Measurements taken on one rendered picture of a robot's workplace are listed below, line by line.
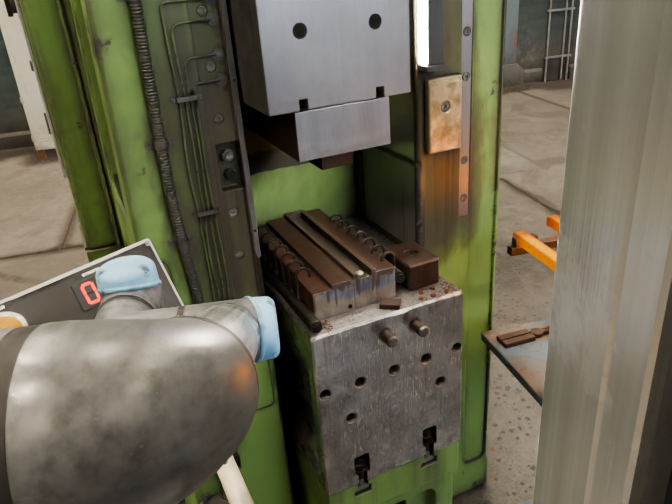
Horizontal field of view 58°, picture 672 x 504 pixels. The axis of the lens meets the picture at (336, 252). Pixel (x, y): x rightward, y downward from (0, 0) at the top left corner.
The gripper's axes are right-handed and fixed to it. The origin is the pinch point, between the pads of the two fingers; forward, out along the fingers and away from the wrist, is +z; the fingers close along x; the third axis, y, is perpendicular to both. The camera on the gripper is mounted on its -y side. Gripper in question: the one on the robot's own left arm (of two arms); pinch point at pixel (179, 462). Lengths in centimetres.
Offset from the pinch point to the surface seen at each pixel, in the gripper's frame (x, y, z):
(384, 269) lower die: 35, -49, -6
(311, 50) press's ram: 23, -44, -54
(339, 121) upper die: 27, -46, -40
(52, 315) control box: -17.7, -8.8, -22.2
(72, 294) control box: -15.7, -12.5, -23.6
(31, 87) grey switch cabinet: -273, -517, 23
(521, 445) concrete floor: 83, -97, 93
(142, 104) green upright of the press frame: -9, -43, -46
